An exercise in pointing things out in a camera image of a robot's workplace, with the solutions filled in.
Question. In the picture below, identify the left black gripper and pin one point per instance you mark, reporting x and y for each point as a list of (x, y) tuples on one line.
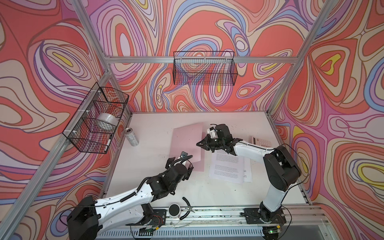
[(188, 172)]

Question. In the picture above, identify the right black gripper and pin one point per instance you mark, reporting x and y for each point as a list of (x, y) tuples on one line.
[(205, 145)]

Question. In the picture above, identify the pink paper folder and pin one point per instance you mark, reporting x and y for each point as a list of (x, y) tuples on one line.
[(185, 139)]

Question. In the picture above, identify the printed paper sheet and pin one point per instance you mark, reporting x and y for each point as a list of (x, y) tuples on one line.
[(227, 167), (247, 171)]

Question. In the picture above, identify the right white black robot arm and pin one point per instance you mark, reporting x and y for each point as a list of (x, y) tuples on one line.
[(282, 170)]

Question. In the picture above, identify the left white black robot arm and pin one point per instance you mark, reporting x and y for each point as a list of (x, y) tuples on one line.
[(91, 217)]

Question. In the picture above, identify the round black white puck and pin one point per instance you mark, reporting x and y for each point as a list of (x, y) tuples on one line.
[(174, 211)]

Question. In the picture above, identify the pink white calculator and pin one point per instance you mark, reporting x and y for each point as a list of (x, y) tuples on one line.
[(261, 142)]

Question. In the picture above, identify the silver drink can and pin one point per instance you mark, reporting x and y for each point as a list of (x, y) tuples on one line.
[(131, 137)]

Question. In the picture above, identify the white marker pen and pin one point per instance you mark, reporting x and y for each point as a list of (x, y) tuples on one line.
[(108, 144)]

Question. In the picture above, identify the white tape roll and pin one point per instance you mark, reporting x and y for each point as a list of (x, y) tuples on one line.
[(107, 121)]

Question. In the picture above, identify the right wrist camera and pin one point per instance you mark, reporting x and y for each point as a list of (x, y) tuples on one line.
[(212, 132)]

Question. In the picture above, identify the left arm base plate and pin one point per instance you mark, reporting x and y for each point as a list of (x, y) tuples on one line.
[(157, 219)]

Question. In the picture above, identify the back black wire basket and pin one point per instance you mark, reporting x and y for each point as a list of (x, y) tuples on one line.
[(204, 68)]

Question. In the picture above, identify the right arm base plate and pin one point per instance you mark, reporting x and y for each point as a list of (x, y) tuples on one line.
[(263, 216)]

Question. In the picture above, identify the side black wire basket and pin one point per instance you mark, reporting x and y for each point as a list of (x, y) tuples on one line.
[(83, 132)]

